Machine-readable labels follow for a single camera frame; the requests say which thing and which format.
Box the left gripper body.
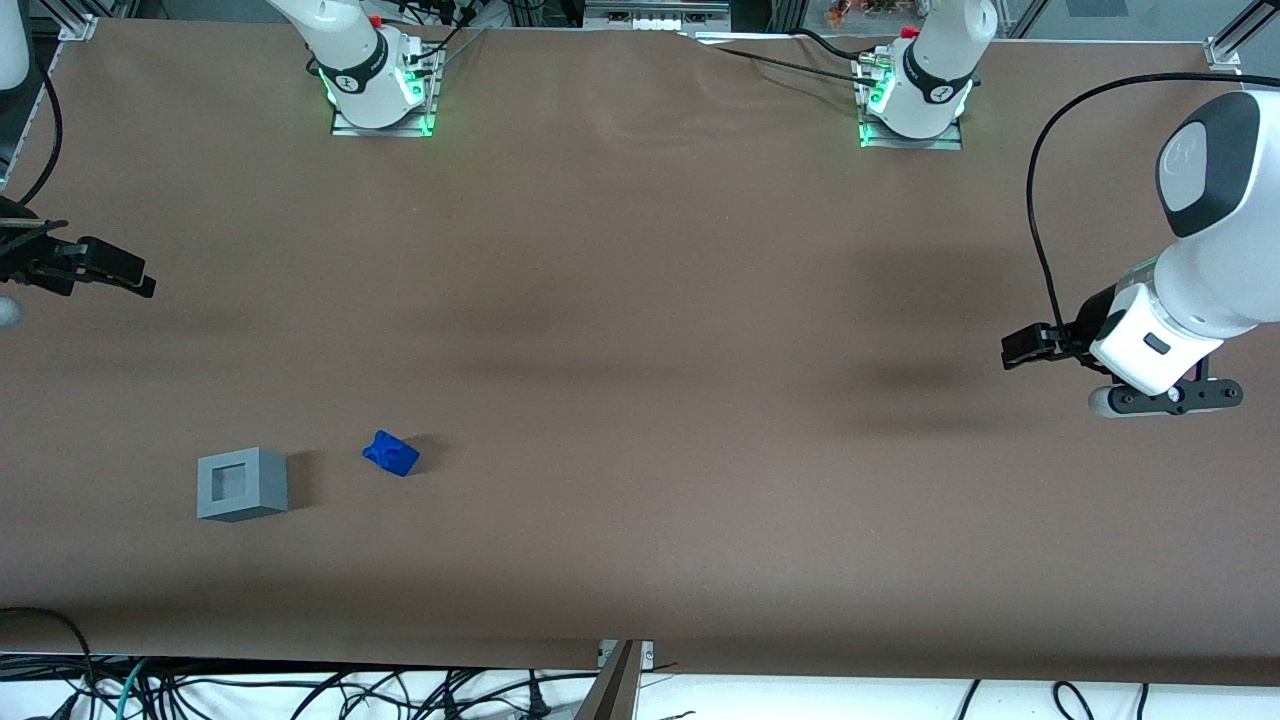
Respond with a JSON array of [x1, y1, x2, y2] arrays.
[[1074, 283, 1227, 397]]

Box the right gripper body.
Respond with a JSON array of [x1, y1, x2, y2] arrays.
[[0, 222, 83, 297]]

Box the blue plastic part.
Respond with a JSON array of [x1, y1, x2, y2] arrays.
[[361, 430, 421, 478]]

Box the gray square base block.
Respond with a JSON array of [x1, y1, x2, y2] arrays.
[[197, 446, 290, 523]]

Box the colourful small objects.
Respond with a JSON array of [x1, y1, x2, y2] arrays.
[[825, 0, 906, 27]]

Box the grey power strip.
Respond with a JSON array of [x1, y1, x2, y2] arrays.
[[583, 0, 733, 32]]

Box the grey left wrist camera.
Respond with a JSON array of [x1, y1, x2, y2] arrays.
[[1088, 378, 1244, 420]]

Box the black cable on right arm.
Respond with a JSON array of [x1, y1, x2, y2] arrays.
[[10, 55, 65, 213]]

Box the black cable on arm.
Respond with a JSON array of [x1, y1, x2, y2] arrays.
[[1026, 72, 1246, 353], [10, 55, 65, 213]]

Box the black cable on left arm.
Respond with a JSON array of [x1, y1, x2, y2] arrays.
[[1026, 72, 1246, 353]]

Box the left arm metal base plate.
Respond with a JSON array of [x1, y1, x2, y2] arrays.
[[852, 52, 965, 152]]

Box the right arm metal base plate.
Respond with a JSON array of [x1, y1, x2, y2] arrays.
[[330, 45, 444, 139]]

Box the black looped floor cable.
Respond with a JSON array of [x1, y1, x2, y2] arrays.
[[0, 606, 98, 696]]

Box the thick black table cable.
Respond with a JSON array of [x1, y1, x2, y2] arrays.
[[785, 27, 886, 63]]

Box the thin black table cable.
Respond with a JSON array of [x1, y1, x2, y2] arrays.
[[685, 36, 873, 81]]

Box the teal floor cable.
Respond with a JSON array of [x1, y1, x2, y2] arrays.
[[112, 658, 153, 720]]

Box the aluminium profile post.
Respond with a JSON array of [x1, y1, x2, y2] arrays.
[[574, 640, 655, 720]]

